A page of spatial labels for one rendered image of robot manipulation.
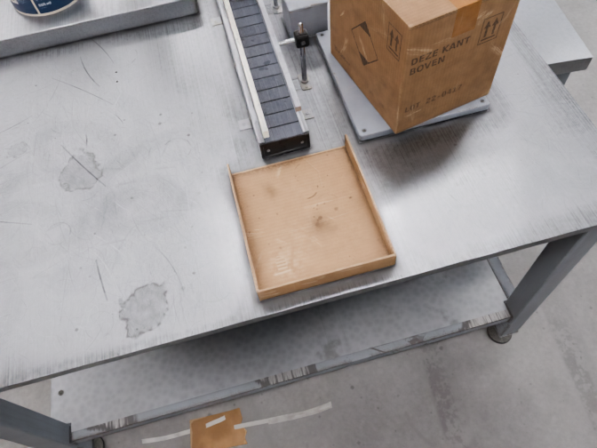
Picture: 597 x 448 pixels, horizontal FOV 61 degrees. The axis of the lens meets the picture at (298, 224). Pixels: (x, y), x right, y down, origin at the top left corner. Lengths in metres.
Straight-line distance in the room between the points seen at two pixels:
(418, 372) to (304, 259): 0.89
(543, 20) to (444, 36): 0.53
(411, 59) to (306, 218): 0.36
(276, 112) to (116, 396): 0.96
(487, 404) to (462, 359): 0.15
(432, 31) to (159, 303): 0.69
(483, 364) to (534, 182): 0.84
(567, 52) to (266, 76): 0.72
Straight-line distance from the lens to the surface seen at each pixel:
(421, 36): 0.96
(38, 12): 1.59
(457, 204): 1.05
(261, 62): 1.24
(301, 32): 1.15
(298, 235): 0.98
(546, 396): 1.84
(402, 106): 1.05
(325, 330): 1.55
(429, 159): 1.10
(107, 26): 1.52
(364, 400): 1.72
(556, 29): 1.47
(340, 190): 1.03
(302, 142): 1.09
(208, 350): 1.58
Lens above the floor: 1.68
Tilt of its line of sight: 58 degrees down
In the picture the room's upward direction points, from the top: 8 degrees counter-clockwise
